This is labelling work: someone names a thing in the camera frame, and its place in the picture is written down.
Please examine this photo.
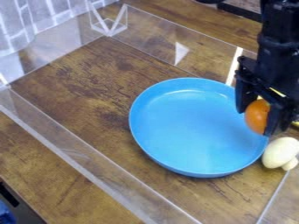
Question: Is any white patterned cloth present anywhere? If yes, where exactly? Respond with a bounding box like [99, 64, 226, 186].
[0, 0, 117, 57]

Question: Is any clear acrylic enclosure wall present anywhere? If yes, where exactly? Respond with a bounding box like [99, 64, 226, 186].
[0, 0, 299, 224]

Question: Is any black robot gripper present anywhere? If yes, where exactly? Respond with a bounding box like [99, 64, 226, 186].
[234, 35, 299, 137]

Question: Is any black bar on floor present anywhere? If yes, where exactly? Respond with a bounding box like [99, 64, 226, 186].
[217, 2, 261, 22]

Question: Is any orange toy ball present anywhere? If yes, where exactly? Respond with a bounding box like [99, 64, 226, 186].
[245, 99, 269, 135]

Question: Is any blue round tray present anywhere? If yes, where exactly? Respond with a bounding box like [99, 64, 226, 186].
[128, 78, 268, 178]

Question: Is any yellow butter box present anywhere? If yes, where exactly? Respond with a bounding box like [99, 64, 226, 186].
[256, 88, 299, 128]

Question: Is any cream toy mushroom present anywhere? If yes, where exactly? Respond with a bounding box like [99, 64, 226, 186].
[261, 137, 299, 171]

